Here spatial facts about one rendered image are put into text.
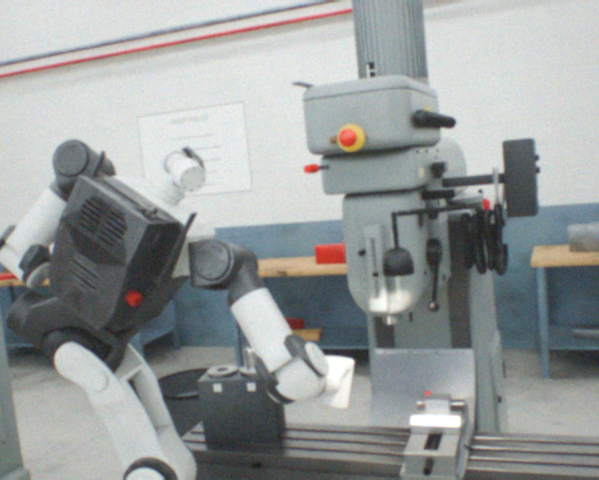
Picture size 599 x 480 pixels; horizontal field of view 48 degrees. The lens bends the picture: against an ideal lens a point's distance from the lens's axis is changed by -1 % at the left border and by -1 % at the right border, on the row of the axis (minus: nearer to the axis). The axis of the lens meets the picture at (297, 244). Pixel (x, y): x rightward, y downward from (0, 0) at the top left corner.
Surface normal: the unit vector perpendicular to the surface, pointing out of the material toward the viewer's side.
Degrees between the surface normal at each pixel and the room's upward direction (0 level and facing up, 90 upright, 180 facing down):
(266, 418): 90
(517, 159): 90
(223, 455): 90
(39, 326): 90
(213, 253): 75
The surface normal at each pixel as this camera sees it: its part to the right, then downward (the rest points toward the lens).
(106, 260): -0.47, 0.27
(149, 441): -0.22, 0.13
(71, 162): -0.13, -0.14
